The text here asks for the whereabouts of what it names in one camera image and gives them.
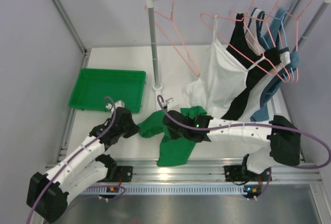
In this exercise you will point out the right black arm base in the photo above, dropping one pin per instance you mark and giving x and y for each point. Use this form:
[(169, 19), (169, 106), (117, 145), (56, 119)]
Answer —
[(236, 174)]

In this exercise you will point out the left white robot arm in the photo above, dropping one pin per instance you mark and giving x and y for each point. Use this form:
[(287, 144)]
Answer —
[(49, 194)]

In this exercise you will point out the white slotted cable duct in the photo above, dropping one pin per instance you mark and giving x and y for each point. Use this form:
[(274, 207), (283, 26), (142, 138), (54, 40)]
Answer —
[(213, 189)]

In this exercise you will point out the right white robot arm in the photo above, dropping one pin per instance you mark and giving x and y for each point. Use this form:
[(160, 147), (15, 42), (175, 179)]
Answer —
[(278, 140)]

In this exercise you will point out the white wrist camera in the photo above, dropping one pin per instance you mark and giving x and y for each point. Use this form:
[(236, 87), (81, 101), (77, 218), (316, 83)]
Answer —
[(172, 104), (111, 107)]

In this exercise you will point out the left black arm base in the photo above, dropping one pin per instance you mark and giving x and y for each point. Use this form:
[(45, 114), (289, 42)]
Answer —
[(119, 174)]

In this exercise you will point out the green plastic tray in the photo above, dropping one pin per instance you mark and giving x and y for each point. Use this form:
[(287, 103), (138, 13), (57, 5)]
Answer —
[(93, 85)]

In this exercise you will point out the black tank top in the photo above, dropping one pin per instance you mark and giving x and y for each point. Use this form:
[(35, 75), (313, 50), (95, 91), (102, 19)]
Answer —
[(254, 76)]

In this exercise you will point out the white clothes rack foot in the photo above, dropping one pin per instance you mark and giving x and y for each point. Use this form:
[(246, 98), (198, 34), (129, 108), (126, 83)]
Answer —
[(158, 91)]

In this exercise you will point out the aluminium table edge rail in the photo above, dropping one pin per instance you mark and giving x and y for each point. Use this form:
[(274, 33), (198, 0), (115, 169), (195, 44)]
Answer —
[(209, 171)]

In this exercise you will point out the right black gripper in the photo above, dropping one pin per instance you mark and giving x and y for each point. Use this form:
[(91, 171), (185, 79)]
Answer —
[(172, 135)]

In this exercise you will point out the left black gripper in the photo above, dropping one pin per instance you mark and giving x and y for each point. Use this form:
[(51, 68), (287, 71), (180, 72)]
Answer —
[(126, 124)]

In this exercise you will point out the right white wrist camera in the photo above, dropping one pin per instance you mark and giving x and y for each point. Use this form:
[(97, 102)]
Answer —
[(172, 104)]

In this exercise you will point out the white blue trimmed tank top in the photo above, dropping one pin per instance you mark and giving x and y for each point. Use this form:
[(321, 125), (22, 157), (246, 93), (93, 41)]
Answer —
[(272, 67)]

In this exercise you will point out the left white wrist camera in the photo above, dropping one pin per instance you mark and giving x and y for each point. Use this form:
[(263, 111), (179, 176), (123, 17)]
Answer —
[(111, 107)]

